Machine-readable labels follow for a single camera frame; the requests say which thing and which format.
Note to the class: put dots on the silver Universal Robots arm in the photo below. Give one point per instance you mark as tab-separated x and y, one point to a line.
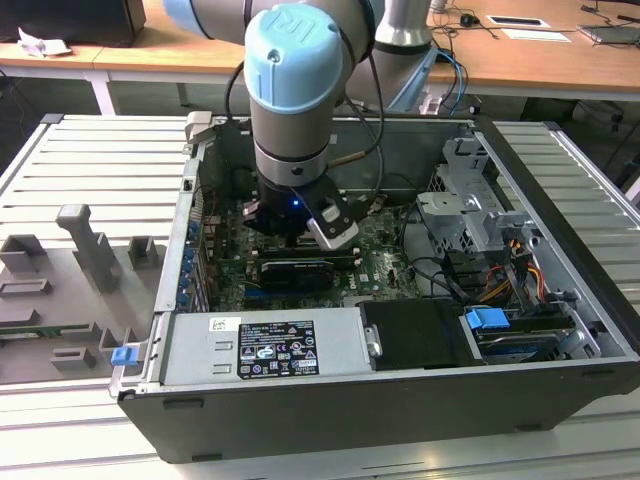
290	140

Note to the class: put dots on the black RAM slot row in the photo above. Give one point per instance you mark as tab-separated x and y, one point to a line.
275	254

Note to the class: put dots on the black graphics card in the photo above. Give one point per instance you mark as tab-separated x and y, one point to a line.
295	275

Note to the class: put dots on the green Dell motherboard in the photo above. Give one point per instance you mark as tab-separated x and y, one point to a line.
385	270

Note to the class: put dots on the grey power supply unit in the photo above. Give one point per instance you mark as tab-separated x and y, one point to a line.
200	350

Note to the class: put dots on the metal drive cage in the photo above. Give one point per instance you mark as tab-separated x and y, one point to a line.
450	205

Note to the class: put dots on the black plastic shroud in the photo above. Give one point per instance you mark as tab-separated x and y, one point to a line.
415	335

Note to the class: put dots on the white plug block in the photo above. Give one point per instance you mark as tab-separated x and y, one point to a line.
430	104

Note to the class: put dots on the blue case latch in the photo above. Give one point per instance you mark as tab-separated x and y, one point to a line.
124	356

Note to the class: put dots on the black open PC case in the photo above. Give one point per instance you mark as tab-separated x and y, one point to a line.
350	420

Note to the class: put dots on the hard disk in blue carrier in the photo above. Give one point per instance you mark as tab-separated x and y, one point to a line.
485	319

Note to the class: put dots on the grey parts rack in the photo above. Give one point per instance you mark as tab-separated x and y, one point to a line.
50	300

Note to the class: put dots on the black computer mouse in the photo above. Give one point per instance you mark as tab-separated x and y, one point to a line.
469	20

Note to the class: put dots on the green RAM stick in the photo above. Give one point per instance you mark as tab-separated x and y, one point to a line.
30	332

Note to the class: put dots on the black computer box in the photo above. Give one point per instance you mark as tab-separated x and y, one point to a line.
75	20

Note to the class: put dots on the crumpled white paper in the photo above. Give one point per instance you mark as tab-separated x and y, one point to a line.
35	45

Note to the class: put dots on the white paper sheet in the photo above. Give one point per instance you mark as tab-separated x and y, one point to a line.
535	35

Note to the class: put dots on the grey laptop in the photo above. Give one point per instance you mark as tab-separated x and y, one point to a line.
610	35

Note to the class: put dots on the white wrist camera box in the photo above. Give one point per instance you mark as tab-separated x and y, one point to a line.
332	235

